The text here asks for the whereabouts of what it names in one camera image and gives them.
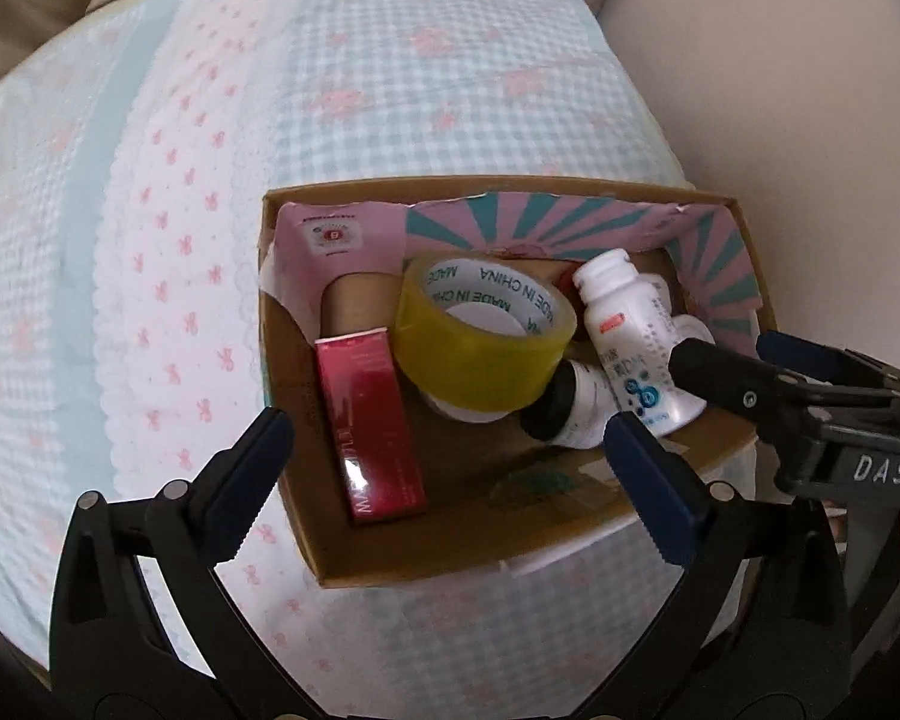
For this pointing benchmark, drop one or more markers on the brown cardboard tube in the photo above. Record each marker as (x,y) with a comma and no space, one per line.
(359,302)

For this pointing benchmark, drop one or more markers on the cardboard box with pink lining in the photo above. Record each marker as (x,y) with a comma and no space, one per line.
(493,493)

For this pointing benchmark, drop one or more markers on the white earbuds case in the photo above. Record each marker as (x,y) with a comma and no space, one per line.
(687,326)

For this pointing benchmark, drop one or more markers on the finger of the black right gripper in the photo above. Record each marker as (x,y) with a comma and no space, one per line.
(824,363)
(735,382)

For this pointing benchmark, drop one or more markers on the white tube with blue print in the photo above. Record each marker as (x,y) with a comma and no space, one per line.
(633,336)

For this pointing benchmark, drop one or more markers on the red capped bottle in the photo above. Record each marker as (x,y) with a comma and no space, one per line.
(565,282)

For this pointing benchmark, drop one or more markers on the red rectangular cosmetic box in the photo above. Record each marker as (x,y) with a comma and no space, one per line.
(370,429)

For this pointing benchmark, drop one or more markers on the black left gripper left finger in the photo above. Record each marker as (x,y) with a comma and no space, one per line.
(142,627)

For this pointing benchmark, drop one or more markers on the yellow packing tape roll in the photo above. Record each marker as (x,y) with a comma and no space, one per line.
(479,333)

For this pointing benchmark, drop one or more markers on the grey jar with black lid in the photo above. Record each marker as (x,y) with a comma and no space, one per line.
(573,410)

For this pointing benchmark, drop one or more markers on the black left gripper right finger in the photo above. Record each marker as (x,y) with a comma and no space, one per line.
(757,625)

